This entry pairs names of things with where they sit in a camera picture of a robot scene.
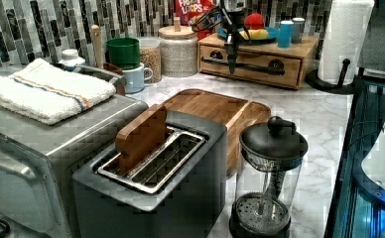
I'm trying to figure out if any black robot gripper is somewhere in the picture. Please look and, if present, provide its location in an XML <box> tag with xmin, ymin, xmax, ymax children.
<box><xmin>190</xmin><ymin>0</ymin><xmax>246</xmax><ymax>74</ymax></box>

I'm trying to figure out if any wooden drawer with black handle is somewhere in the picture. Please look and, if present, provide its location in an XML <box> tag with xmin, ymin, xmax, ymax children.
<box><xmin>198</xmin><ymin>46</ymin><xmax>302</xmax><ymax>89</ymax></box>

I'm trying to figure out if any wooden drawer cabinet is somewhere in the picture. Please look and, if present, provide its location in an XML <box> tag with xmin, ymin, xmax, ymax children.
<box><xmin>197</xmin><ymin>33</ymin><xmax>319</xmax><ymax>83</ymax></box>

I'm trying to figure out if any blue plate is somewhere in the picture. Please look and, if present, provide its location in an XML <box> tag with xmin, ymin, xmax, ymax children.
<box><xmin>215</xmin><ymin>26</ymin><xmax>280</xmax><ymax>46</ymax></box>

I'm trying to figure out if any red plush apple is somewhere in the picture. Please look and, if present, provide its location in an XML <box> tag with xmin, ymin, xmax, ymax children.
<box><xmin>245</xmin><ymin>13</ymin><xmax>265</xmax><ymax>30</ymax></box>

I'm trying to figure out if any yellow plush banana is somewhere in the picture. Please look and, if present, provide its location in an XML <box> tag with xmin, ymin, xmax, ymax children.
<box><xmin>240</xmin><ymin>29</ymin><xmax>269</xmax><ymax>40</ymax></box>

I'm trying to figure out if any red Froot Loops box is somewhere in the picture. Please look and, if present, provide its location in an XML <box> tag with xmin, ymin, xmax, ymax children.
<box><xmin>174</xmin><ymin>0</ymin><xmax>215</xmax><ymax>39</ymax></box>

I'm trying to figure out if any blue can with white lid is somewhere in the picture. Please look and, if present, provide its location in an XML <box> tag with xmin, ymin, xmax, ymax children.
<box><xmin>278</xmin><ymin>21</ymin><xmax>294</xmax><ymax>49</ymax></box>

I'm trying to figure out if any glass jar with wooden lid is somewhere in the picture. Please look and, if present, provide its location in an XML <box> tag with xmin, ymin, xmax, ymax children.
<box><xmin>159</xmin><ymin>17</ymin><xmax>197</xmax><ymax>77</ymax></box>

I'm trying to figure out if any grey can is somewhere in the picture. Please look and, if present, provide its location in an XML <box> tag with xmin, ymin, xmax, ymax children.
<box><xmin>292</xmin><ymin>17</ymin><xmax>306</xmax><ymax>44</ymax></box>

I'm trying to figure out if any glass jar with clear lid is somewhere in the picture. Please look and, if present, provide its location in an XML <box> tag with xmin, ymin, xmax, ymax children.
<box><xmin>139</xmin><ymin>37</ymin><xmax>162</xmax><ymax>83</ymax></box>

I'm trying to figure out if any wooden serving tray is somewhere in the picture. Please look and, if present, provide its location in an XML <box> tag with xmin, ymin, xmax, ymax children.
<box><xmin>163</xmin><ymin>88</ymin><xmax>271</xmax><ymax>177</ymax></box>

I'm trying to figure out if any black paper towel holder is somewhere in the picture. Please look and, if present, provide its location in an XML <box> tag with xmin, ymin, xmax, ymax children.
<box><xmin>305</xmin><ymin>58</ymin><xmax>357</xmax><ymax>96</ymax></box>

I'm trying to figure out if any green plastic cup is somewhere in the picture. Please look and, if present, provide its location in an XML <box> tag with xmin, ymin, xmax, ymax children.
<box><xmin>106</xmin><ymin>38</ymin><xmax>140</xmax><ymax>70</ymax></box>

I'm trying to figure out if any light blue mug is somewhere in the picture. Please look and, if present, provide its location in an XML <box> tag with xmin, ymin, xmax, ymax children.
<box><xmin>123</xmin><ymin>62</ymin><xmax>154</xmax><ymax>94</ymax></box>

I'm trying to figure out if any paper towel roll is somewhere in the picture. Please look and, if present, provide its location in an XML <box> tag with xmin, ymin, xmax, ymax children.
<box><xmin>318</xmin><ymin>0</ymin><xmax>374</xmax><ymax>85</ymax></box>

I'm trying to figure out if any brown utensil holder tray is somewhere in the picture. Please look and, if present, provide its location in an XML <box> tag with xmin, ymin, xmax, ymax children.
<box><xmin>103</xmin><ymin>62</ymin><xmax>126</xmax><ymax>95</ymax></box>

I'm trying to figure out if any wooden rolling pin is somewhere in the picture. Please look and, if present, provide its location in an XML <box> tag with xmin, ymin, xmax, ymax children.
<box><xmin>90</xmin><ymin>25</ymin><xmax>103</xmax><ymax>68</ymax></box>

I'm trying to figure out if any black glass french press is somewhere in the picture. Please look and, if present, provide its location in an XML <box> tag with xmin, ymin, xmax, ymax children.
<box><xmin>229</xmin><ymin>116</ymin><xmax>309</xmax><ymax>238</ymax></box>

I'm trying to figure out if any wooden toast slice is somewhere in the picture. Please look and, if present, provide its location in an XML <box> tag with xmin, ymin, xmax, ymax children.
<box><xmin>115</xmin><ymin>104</ymin><xmax>167</xmax><ymax>173</ymax></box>

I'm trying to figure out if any white-lidded blue bottle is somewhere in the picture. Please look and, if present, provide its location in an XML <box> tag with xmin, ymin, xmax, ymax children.
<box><xmin>60</xmin><ymin>49</ymin><xmax>85</xmax><ymax>71</ymax></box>

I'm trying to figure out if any silver two-slot toaster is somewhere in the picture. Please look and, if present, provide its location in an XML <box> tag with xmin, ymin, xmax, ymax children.
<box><xmin>72</xmin><ymin>111</ymin><xmax>227</xmax><ymax>238</ymax></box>

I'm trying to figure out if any white striped towel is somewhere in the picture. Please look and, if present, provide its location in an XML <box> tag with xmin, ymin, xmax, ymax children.
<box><xmin>0</xmin><ymin>59</ymin><xmax>116</xmax><ymax>125</ymax></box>

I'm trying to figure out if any stainless toaster oven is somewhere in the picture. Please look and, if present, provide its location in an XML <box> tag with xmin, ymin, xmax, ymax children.
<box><xmin>0</xmin><ymin>93</ymin><xmax>147</xmax><ymax>238</ymax></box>

